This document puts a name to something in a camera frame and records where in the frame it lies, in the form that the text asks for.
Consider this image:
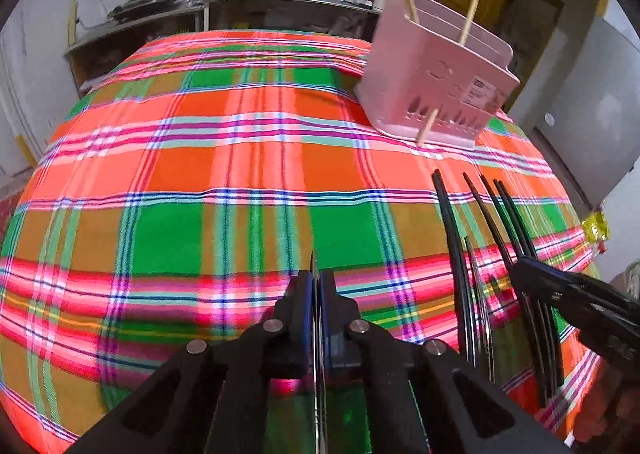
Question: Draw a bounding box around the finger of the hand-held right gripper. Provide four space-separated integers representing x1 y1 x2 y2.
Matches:
511 255 640 335
577 326 640 370

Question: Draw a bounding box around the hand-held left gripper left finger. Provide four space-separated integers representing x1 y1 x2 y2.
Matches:
65 270 316 454

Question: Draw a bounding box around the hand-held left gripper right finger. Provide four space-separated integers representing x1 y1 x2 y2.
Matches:
320 270 576 454

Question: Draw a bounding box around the metal chopstick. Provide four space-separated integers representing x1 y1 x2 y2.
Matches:
465 236 482 371
310 249 328 454
476 259 496 382

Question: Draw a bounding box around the pink plastic utensil holder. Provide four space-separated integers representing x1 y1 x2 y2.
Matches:
354 0 522 151

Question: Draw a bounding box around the yellow snack packet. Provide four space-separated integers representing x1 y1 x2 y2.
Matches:
582 211 612 242

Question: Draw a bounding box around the plaid tablecloth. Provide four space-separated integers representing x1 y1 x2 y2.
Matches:
0 29 608 454

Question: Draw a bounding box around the grey refrigerator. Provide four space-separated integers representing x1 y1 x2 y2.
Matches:
510 14 640 215

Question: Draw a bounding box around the metal kitchen counter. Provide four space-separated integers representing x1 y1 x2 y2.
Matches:
64 0 386 95

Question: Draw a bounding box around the gas stove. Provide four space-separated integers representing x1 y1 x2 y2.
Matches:
107 0 191 24

